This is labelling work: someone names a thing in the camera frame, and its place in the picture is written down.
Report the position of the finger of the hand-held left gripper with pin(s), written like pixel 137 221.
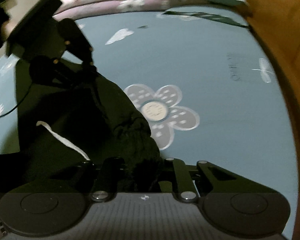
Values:
pixel 82 45

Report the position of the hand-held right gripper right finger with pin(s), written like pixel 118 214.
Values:
pixel 176 172

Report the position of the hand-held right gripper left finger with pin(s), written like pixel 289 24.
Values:
pixel 112 170

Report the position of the purple floral quilt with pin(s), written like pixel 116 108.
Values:
pixel 102 7

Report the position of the bed with blue floral sheet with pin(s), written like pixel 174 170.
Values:
pixel 202 67

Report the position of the flat teal pillow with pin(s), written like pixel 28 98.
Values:
pixel 215 17

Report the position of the wooden headboard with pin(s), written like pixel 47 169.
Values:
pixel 277 17

